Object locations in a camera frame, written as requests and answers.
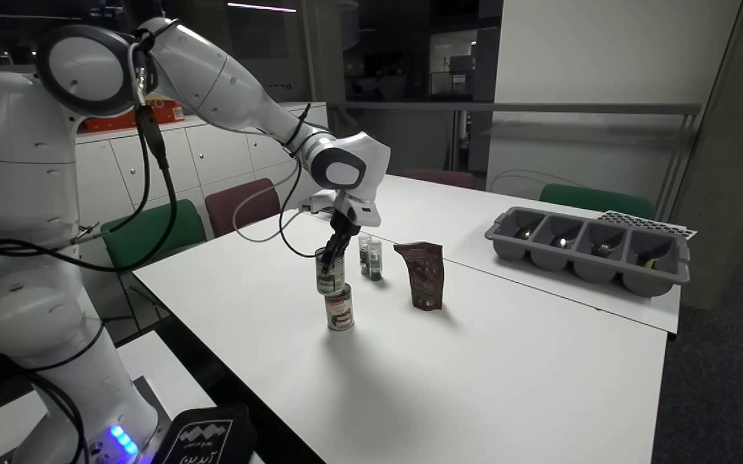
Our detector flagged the green chair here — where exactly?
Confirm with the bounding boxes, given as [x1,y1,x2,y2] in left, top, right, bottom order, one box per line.
[100,198,207,268]
[540,184,656,219]

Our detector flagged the maroon chair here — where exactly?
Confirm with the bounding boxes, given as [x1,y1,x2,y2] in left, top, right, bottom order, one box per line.
[203,179,279,234]

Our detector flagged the green chair near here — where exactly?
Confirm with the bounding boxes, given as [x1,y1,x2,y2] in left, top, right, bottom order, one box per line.
[100,198,207,268]

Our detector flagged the green chair far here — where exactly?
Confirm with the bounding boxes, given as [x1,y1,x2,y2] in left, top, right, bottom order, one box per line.
[540,184,656,219]

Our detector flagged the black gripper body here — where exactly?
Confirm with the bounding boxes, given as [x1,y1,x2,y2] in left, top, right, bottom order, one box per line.
[323,211,358,264]

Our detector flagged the black control box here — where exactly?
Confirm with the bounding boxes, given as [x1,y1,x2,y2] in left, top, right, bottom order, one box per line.
[153,408,257,464]

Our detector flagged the small glass jar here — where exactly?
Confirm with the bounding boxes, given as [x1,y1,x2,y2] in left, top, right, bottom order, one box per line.
[358,234,381,281]

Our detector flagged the grey cutlery tray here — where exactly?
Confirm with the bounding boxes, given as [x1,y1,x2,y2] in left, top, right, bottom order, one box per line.
[486,207,691,297]

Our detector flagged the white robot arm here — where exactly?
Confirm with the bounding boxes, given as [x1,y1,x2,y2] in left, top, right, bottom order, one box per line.
[0,11,389,464]

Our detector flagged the brown paper bag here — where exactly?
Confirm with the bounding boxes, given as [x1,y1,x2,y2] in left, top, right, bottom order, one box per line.
[395,242,443,311]

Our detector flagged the tin can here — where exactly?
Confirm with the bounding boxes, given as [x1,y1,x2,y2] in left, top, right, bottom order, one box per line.
[326,287,354,330]
[315,251,345,297]

